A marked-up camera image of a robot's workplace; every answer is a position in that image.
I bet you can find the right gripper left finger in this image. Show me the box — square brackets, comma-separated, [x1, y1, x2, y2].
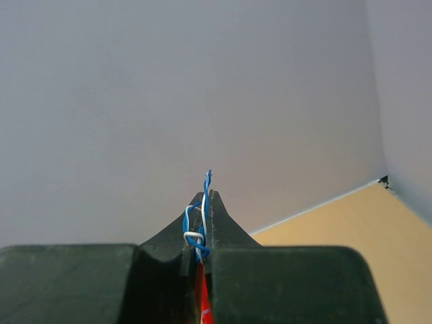
[118, 211, 203, 323]

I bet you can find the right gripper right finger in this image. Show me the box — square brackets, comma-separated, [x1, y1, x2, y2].
[205, 190, 267, 323]

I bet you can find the blue white twisted wire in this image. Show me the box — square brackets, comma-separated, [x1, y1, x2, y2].
[182, 168, 214, 265]

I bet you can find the red bin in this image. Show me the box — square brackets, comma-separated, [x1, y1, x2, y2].
[194, 263, 215, 324]

